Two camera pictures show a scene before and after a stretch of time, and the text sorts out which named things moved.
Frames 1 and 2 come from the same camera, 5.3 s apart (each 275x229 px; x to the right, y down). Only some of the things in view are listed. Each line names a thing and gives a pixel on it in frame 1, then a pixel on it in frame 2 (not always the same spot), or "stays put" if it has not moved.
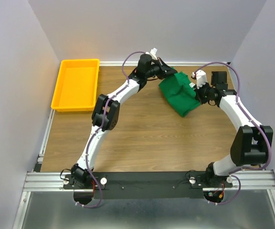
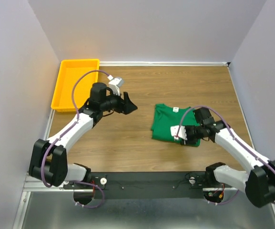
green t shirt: x=177 y=91 to x=164 y=117
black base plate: x=154 y=184 stays put
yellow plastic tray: x=77 y=86 stays put
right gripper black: x=198 y=92 to x=189 y=141
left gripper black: x=164 y=69 to x=125 y=106
